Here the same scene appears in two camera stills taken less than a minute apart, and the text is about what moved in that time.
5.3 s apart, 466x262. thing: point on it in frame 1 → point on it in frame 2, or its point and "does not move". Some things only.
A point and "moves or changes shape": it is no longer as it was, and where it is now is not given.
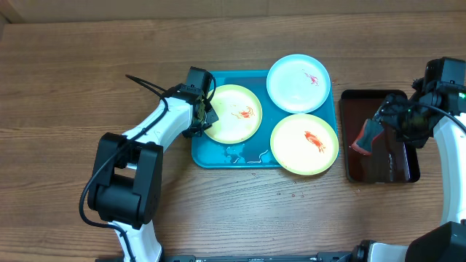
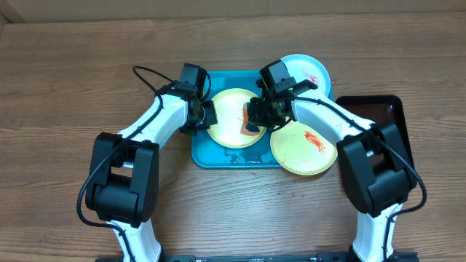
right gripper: (390, 115) → (269, 124)
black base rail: (320, 257) does not move
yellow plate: (304, 144) does not move
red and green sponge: (370, 130) moves or changes shape
